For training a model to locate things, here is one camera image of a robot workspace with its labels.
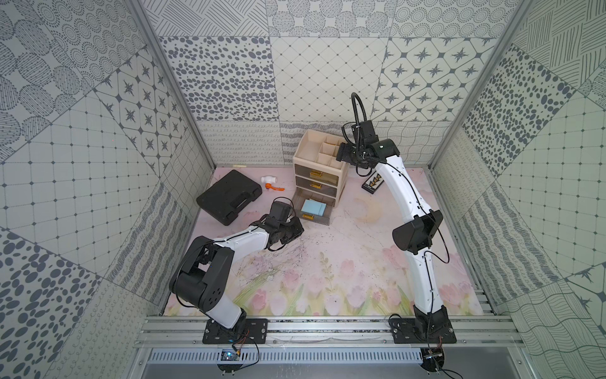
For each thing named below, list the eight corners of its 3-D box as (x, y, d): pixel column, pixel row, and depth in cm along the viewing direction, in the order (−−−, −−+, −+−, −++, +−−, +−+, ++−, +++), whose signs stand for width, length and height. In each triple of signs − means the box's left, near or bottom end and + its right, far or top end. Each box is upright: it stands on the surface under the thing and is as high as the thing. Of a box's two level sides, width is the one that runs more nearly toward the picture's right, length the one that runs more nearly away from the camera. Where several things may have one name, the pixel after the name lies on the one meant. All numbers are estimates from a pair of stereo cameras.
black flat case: (197, 205, 107) (193, 197, 103) (235, 175, 119) (233, 167, 115) (226, 227, 100) (223, 220, 95) (264, 193, 112) (262, 186, 108)
